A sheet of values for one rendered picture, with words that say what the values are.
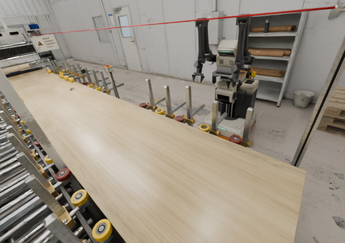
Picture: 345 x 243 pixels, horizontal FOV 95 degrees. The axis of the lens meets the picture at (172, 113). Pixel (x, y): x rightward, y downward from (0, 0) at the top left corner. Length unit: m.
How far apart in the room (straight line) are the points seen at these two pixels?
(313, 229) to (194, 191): 1.36
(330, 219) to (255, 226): 1.38
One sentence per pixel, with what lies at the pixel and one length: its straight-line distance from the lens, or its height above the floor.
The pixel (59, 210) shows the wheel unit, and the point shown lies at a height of 0.88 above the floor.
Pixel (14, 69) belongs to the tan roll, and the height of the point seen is 1.05.
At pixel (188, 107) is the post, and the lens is 1.39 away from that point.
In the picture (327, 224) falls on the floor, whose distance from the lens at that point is 2.16.
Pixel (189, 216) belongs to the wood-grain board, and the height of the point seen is 0.90.
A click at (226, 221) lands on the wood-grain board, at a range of 0.86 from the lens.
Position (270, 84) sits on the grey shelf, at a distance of 3.91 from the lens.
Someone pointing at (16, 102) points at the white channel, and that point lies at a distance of 1.17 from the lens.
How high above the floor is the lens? 1.68
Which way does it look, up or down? 32 degrees down
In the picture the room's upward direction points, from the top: 7 degrees counter-clockwise
